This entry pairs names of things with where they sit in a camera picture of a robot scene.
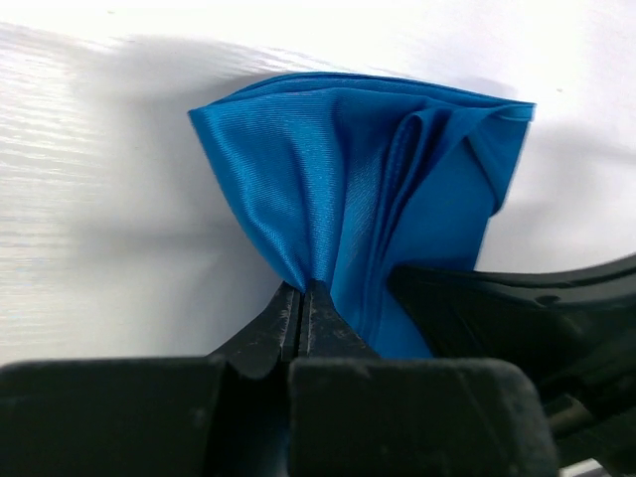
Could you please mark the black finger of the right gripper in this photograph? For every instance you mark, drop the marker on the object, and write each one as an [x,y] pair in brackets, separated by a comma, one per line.
[572,333]

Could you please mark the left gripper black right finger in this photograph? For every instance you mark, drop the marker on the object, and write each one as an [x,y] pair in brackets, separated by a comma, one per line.
[354,414]

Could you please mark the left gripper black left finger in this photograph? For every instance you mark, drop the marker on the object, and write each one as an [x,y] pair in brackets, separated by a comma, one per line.
[224,414]

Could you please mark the blue cloth napkin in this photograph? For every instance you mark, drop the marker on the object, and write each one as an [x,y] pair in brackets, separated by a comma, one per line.
[340,178]

